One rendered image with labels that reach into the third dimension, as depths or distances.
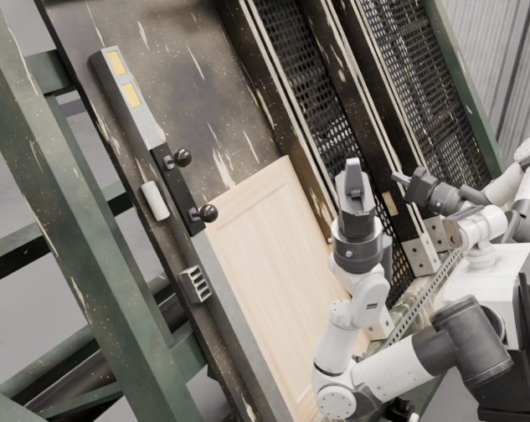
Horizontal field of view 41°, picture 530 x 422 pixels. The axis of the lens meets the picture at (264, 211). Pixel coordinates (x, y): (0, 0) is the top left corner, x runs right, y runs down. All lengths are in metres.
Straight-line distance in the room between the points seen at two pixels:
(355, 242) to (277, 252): 0.55
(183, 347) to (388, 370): 0.43
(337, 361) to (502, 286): 0.35
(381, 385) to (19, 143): 0.80
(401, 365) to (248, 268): 0.45
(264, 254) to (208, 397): 1.46
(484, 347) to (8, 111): 0.94
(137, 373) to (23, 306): 2.27
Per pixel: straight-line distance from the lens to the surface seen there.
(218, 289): 1.52
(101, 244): 1.32
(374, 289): 1.27
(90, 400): 1.73
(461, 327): 1.34
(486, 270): 1.53
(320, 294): 1.84
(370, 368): 1.42
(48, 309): 3.58
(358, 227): 1.18
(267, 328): 1.65
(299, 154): 1.85
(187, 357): 1.53
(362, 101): 2.20
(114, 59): 1.50
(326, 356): 1.39
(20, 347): 3.38
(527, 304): 1.42
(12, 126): 1.34
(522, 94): 4.38
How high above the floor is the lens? 2.09
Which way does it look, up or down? 28 degrees down
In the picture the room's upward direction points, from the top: 6 degrees clockwise
